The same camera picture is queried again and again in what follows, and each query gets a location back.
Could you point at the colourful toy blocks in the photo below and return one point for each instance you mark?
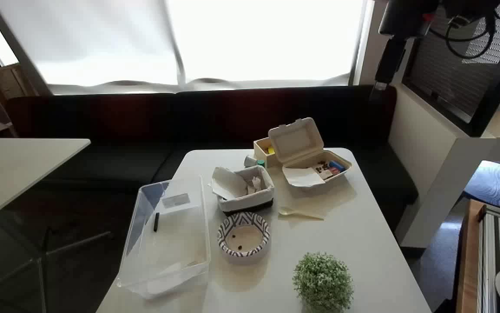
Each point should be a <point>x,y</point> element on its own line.
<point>329,169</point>

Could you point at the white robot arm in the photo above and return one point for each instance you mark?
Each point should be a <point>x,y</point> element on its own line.
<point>405,19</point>

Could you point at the black framed monitor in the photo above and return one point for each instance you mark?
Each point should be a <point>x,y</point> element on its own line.
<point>457,68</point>

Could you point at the clear plastic storage bin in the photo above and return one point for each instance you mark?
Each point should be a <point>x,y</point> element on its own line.
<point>167,245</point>

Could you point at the small green potted plant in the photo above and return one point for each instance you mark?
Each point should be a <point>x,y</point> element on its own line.
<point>324,282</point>

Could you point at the white foam takeaway clamshell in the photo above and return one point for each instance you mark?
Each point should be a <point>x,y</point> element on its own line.
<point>299,148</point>

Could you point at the black white patterned bowl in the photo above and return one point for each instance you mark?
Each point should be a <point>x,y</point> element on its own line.
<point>244,237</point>

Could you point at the white basket with black base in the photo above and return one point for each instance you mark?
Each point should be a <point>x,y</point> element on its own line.
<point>240,190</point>

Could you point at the white side table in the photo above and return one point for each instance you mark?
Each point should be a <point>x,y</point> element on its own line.
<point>25,162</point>

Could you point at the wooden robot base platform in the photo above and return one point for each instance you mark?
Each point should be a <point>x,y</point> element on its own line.
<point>468,265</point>

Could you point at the dark bench sofa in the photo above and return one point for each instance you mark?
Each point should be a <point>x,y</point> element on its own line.
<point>141,138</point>

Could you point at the white window curtain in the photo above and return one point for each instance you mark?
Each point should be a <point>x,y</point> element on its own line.
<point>167,45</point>

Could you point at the white plastic spoon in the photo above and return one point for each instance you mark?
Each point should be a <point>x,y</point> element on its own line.
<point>299,214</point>

